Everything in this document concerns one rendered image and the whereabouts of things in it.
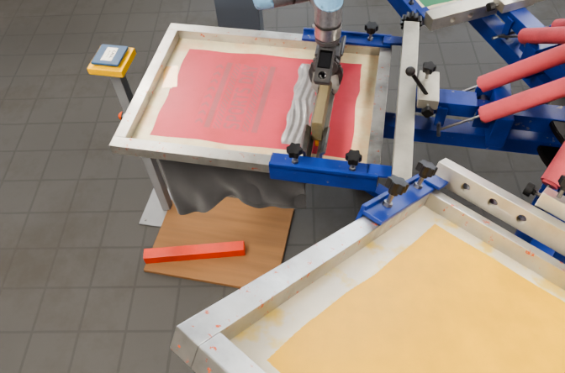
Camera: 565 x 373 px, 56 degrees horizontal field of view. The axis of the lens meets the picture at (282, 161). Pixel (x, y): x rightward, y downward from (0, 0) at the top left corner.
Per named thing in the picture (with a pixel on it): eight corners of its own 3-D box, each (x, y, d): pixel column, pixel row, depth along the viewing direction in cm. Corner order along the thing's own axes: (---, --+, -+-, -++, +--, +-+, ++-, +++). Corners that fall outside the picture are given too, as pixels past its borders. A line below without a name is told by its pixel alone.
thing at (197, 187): (181, 217, 196) (154, 141, 163) (183, 207, 198) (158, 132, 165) (304, 233, 189) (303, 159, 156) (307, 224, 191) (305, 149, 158)
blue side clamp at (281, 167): (270, 178, 153) (268, 163, 148) (273, 165, 156) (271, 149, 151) (375, 191, 149) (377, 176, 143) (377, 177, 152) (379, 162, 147)
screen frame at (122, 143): (112, 153, 160) (108, 145, 157) (172, 31, 196) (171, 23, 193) (377, 186, 149) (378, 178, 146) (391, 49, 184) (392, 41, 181)
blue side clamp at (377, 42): (301, 52, 187) (301, 36, 182) (303, 43, 190) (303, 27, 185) (388, 60, 183) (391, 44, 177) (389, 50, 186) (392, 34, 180)
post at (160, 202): (139, 224, 257) (67, 75, 182) (154, 187, 271) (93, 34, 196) (182, 230, 254) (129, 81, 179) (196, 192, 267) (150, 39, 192)
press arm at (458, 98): (413, 112, 160) (415, 100, 156) (414, 97, 164) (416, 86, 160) (473, 118, 158) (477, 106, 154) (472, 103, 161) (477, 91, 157)
